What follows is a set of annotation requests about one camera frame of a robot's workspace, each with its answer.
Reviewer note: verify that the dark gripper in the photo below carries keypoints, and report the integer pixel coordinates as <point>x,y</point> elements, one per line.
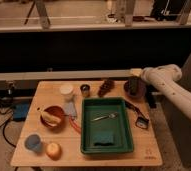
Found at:
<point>133,85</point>

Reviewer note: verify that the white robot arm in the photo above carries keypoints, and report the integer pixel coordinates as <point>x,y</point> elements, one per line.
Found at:
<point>164,79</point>

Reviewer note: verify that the silver metal fork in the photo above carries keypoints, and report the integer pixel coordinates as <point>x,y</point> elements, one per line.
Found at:
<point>112,115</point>

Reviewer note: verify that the small metal cup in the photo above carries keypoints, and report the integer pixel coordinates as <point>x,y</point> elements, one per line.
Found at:
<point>85,90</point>

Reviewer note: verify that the white plastic cup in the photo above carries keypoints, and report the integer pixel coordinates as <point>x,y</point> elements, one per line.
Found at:
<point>66,91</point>

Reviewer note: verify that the blue plastic cup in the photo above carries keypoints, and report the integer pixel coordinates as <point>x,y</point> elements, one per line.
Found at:
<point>33,143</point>

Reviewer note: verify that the dark brown bowl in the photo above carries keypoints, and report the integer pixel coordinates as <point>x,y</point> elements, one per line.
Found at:
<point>139,94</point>

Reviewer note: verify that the green plastic tray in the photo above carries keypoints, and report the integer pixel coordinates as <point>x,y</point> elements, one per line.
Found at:
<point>119,126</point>

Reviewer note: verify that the green sponge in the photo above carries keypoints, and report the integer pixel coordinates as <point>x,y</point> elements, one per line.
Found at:
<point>103,139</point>

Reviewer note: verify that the red bowl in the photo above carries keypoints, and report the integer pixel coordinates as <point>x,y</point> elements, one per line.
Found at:
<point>56,111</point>

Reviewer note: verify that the yellow banana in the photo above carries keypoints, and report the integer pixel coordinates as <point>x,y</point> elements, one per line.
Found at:
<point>50,118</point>

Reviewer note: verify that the blue box on floor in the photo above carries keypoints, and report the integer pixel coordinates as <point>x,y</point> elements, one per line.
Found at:
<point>20,111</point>

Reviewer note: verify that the grey spatula red handle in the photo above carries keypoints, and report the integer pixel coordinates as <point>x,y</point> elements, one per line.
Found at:
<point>70,111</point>

